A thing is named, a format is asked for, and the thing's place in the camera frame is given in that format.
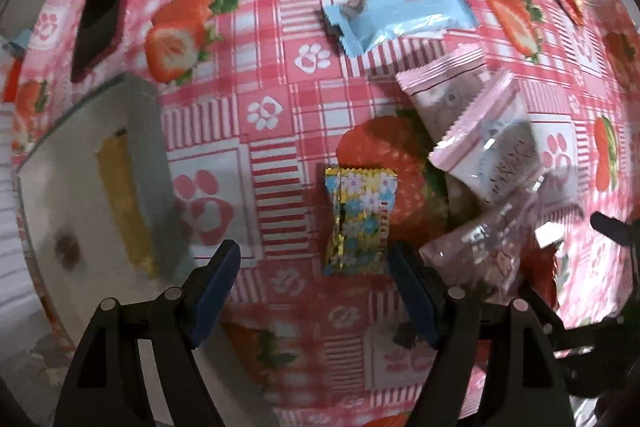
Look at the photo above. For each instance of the small dark red snack packet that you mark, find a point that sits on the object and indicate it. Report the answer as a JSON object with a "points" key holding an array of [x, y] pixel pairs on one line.
{"points": [[572, 4]]}

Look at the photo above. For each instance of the white pink-edged snack packet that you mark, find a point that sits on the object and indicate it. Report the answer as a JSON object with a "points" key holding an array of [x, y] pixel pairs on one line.
{"points": [[492, 147]]}

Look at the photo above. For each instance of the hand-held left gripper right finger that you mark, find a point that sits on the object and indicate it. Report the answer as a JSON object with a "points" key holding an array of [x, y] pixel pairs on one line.
{"points": [[412, 294]]}

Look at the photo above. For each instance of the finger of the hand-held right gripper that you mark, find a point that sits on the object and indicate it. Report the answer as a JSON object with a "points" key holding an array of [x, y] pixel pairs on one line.
{"points": [[617, 229]]}

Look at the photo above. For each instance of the pink strawberry print tablecloth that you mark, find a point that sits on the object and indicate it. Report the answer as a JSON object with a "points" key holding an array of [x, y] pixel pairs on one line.
{"points": [[280, 72]]}

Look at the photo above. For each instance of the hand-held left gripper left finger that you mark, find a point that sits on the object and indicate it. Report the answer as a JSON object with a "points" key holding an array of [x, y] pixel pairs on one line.
{"points": [[216, 292]]}

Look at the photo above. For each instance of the white cardboard box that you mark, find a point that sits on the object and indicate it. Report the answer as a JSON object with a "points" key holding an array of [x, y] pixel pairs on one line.
{"points": [[75, 187]]}

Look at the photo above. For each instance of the red and blue object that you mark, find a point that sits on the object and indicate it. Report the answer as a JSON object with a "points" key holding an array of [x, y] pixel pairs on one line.
{"points": [[11, 72]]}

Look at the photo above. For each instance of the black phone in red case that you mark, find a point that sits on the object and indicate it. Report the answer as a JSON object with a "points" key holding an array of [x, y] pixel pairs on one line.
{"points": [[102, 12]]}

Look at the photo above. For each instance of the clear pink snack packet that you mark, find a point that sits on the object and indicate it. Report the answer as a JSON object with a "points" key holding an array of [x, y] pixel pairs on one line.
{"points": [[480, 242]]}

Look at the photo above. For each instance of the gold snack packet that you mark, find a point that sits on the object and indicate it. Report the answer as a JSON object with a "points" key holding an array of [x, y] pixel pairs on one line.
{"points": [[125, 202]]}

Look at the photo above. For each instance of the brown round snack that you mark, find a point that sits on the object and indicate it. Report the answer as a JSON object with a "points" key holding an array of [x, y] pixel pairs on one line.
{"points": [[67, 249]]}

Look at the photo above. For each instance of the light blue snack packet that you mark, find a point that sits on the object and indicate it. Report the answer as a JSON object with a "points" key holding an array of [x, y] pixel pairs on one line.
{"points": [[400, 14]]}

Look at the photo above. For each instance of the floral candy packet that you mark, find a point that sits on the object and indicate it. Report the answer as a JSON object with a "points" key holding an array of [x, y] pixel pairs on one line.
{"points": [[357, 217]]}

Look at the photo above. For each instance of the pale pink snack packet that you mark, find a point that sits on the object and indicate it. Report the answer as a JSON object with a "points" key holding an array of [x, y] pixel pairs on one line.
{"points": [[440, 92]]}

